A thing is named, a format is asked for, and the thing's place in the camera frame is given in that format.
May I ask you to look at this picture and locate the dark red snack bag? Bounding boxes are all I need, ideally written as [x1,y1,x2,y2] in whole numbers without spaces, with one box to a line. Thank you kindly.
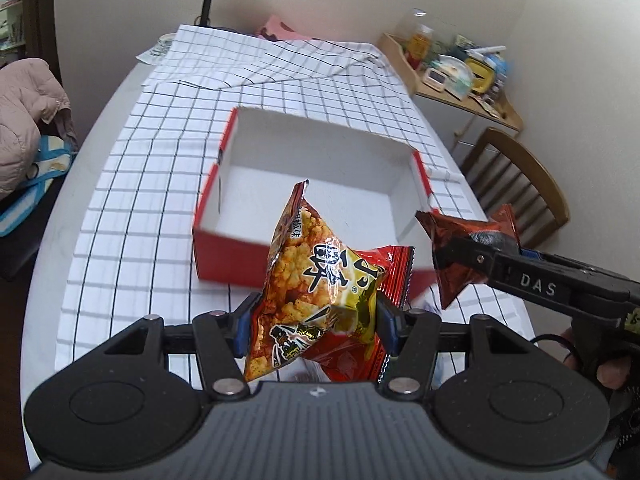
[416,204,520,310]

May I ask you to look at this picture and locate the red snack packet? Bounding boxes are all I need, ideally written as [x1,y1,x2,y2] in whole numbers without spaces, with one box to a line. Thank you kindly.
[303,245,416,382]

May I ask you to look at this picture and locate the orange rice cracker snack bag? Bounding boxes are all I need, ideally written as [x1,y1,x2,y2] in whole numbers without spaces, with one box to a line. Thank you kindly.
[244,180,384,382]

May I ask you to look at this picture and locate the person right hand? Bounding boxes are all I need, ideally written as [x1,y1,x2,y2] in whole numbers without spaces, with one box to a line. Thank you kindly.
[561,328,631,390]

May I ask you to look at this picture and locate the wooden chair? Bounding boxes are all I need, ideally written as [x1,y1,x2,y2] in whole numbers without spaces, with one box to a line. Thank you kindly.
[461,128,570,249]

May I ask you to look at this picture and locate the checkered white tablecloth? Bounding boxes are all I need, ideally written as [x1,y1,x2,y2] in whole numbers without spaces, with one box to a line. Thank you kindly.
[53,23,532,391]

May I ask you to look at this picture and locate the red cardboard box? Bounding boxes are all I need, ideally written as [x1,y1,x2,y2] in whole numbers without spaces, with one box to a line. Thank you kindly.
[192,107,435,297]

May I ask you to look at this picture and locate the wooden side shelf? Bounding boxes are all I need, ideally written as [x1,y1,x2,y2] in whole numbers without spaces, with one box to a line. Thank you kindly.
[376,32,525,134]

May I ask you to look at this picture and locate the white digital clock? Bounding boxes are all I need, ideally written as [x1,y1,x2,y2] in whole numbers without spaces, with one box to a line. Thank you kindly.
[422,67,448,92]

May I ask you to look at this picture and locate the clear jar yellow contents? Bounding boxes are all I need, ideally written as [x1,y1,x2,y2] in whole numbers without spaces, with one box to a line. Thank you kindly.
[395,8,433,70]

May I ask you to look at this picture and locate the blue white tote bag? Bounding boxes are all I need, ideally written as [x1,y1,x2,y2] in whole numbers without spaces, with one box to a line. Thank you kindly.
[1,136,76,237]

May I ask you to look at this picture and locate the pink padded jacket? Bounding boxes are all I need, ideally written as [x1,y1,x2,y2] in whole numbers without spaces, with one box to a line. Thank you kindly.
[1,58,78,198]

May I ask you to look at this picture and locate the black cable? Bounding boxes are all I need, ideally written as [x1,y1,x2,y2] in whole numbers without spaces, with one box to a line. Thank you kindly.
[529,332,576,361]

